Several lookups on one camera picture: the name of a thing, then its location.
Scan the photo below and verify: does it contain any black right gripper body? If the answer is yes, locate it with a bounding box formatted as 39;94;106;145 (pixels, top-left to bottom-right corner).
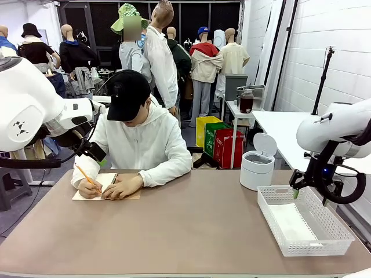
305;153;339;186

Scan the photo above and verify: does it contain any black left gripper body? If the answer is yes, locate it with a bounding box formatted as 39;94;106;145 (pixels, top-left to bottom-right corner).
74;140;107;163

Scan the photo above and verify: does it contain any spiral notebook brown cover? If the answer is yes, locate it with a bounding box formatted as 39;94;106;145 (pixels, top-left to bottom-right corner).
71;173;142;202

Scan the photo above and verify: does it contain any white torn notebook sheet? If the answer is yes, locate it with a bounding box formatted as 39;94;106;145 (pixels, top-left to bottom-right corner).
268;202;324;247

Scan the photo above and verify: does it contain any person's right forearm white sleeve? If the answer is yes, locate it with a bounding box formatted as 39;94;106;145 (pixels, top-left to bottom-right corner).
71;164;101;189

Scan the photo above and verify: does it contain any person's left forearm white sleeve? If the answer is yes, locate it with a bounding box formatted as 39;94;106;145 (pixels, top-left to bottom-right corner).
137;158;192;185

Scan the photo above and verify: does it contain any person's right hand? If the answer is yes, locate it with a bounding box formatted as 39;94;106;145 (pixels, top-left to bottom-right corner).
77;177;103;200

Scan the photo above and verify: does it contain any person's left hand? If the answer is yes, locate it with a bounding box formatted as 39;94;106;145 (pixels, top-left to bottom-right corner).
101;175;144;201

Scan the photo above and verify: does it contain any white round trash bin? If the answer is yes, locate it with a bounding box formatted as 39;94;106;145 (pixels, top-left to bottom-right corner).
239;132;278;192

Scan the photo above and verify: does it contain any person in white hooded jacket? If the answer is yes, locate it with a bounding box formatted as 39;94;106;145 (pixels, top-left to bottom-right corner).
71;94;192;186

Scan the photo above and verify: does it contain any large white table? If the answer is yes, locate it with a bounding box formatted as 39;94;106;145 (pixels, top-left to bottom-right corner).
251;111;371;211

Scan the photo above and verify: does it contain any white perforated plastic basket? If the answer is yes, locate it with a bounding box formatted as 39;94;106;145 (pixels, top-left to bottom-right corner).
257;185;356;257

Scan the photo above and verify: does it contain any black baseball cap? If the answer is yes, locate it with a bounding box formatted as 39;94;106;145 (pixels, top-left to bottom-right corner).
106;69;151;122

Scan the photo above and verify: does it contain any grey garment bundle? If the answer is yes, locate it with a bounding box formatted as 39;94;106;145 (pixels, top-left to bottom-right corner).
71;66;95;96

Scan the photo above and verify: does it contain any red recycling bag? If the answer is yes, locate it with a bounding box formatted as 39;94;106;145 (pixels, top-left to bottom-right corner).
213;128;246;170

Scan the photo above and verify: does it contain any grey step stool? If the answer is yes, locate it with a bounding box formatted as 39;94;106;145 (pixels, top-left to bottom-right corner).
0;167;33;212

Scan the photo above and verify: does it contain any black tripod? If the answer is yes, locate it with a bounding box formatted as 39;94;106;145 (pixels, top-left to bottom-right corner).
311;46;336;116

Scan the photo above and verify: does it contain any glass jar brown liquid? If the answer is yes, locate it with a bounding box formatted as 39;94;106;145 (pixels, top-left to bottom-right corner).
239;89;254;114

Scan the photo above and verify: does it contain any small white side table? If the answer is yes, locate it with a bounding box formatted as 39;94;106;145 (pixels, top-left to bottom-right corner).
224;100;256;170

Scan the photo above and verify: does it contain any black floor stand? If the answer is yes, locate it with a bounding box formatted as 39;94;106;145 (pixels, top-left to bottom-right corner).
191;146;220;170

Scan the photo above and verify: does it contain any mannequin in black hoodie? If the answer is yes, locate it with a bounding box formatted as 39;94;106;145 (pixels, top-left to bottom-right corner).
59;24;99;75

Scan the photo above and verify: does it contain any green recycling bag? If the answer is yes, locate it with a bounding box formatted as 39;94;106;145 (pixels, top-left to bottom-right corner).
204;121;231;159

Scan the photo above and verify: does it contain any mannequin with green checked hat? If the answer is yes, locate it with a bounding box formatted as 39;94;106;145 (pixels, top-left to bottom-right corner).
110;3;154;87

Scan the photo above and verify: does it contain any yellow recycling bag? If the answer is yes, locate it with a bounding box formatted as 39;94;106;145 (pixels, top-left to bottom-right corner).
195;115;223;149

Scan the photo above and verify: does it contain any metal tray container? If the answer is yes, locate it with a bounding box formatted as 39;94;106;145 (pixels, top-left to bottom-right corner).
236;84;266;101

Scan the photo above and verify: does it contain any tall mannequin in white shirt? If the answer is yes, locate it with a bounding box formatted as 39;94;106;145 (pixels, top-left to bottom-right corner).
143;0;182;128

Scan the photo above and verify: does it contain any mannequin with black bucket hat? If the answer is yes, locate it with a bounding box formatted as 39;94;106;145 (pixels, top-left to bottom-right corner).
17;23;61;73

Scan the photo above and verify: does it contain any grey cabinet box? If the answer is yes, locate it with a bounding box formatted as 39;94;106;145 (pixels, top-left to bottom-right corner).
224;74;249;102

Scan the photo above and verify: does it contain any mannequin in dark green jacket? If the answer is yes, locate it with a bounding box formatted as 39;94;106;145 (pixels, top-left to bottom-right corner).
165;27;192;101

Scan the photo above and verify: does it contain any mannequin in blue shirt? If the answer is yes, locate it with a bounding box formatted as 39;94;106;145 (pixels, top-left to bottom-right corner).
0;25;18;58

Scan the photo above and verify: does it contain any mannequin in cream shirt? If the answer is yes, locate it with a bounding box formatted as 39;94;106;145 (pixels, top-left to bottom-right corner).
219;28;250;76

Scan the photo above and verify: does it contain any mannequin with blue cap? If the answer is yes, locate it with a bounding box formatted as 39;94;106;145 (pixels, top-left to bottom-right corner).
188;26;224;129

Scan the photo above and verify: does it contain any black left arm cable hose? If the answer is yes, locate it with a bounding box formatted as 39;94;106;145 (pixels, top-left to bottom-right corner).
0;105;103;170

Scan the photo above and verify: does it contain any white table leg frame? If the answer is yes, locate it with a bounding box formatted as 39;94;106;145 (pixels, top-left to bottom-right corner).
11;144;56;186

